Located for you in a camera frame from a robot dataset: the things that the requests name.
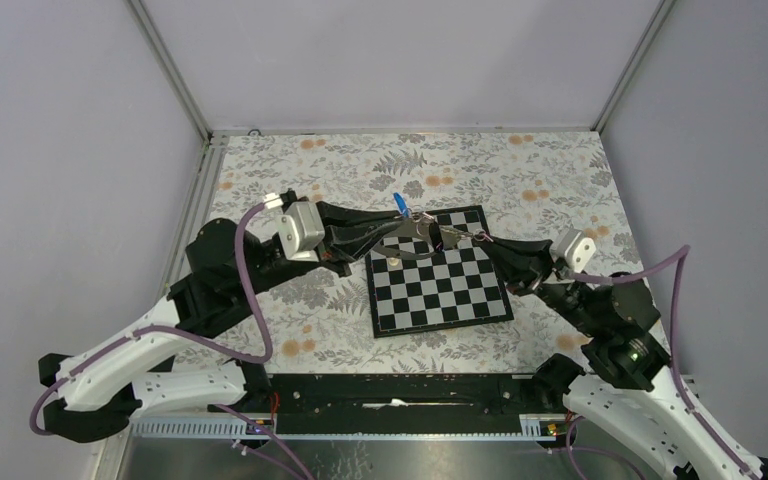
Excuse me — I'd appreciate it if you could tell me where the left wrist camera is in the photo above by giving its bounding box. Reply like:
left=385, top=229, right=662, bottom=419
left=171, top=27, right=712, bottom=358
left=263, top=192, right=325, bottom=262

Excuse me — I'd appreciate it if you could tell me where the floral table cloth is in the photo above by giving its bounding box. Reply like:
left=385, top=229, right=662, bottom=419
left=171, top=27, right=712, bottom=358
left=210, top=132, right=641, bottom=373

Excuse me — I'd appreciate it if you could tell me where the black white chessboard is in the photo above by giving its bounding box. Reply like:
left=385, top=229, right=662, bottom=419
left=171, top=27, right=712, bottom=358
left=365, top=238, right=514, bottom=338

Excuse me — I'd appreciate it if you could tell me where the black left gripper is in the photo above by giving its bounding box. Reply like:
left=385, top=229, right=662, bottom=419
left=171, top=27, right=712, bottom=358
left=241, top=201, right=405, bottom=296

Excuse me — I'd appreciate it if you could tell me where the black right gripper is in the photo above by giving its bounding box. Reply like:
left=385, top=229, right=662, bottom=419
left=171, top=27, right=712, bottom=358
left=473, top=231, right=602, bottom=335

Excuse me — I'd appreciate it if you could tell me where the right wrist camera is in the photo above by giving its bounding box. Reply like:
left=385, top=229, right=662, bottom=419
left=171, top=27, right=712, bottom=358
left=550, top=228, right=596, bottom=273

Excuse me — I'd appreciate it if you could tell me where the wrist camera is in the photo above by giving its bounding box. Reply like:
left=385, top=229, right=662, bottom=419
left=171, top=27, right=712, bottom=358
left=550, top=228, right=596, bottom=273
left=263, top=192, right=325, bottom=262

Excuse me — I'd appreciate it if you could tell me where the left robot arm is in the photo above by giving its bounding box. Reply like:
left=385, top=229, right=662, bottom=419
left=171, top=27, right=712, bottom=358
left=29, top=191, right=411, bottom=443

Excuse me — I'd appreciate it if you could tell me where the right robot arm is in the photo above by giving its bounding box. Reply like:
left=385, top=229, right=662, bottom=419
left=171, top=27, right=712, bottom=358
left=472, top=229, right=768, bottom=479

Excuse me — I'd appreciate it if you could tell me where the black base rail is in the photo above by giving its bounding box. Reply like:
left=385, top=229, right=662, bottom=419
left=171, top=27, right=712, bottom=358
left=230, top=373, right=571, bottom=436

